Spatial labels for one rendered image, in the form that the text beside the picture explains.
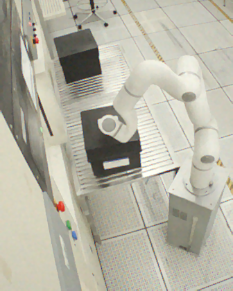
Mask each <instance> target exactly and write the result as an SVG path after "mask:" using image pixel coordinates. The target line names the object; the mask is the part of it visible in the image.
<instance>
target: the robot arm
mask: <svg viewBox="0 0 233 291"><path fill-rule="evenodd" d="M152 84H154V85H157V86H158V87H160V88H161V89H163V90H164V91H165V92H166V93H168V94H170V96H172V97H173V98H174V99H176V100H178V101H182V102H184V107H185V108H186V110H187V114H188V115H189V119H190V121H191V122H192V123H193V131H194V152H193V157H192V165H191V167H190V168H189V169H188V171H187V172H186V173H185V174H184V186H185V188H186V189H187V190H188V191H190V192H191V193H193V194H194V195H208V194H209V193H210V192H212V191H213V190H214V189H215V188H216V184H217V178H216V174H215V172H214V164H215V162H217V161H218V159H219V157H220V143H219V135H218V125H217V122H216V120H215V118H214V117H213V116H212V114H211V112H210V110H209V104H208V101H207V94H206V91H205V84H204V82H203V78H202V71H201V68H200V65H199V63H198V61H197V59H195V57H193V56H190V55H183V56H182V57H180V58H178V60H177V62H176V65H175V73H174V72H172V69H171V68H170V67H169V66H167V65H166V64H164V63H163V62H160V61H158V60H143V61H141V62H140V63H139V64H138V65H137V66H136V67H135V68H134V69H133V70H132V72H131V73H130V75H129V77H128V79H127V80H126V81H125V83H124V85H123V86H122V87H121V88H120V90H119V92H118V94H117V95H116V97H115V99H114V101H113V105H114V108H115V110H116V111H117V112H118V114H119V115H120V116H122V117H123V119H124V121H125V122H126V125H124V124H123V123H120V121H119V120H118V118H117V116H110V115H107V116H104V117H102V118H101V119H98V124H97V126H99V128H100V129H101V132H103V133H104V134H108V135H110V136H113V137H114V138H115V139H117V140H119V142H121V143H126V142H128V140H129V138H131V137H132V136H133V134H134V133H135V130H136V129H137V124H138V119H137V113H136V111H135V108H134V106H135V105H136V104H137V103H138V101H139V99H140V98H141V97H142V96H143V95H144V94H145V93H146V91H147V90H148V88H149V87H150V85H152Z"/></svg>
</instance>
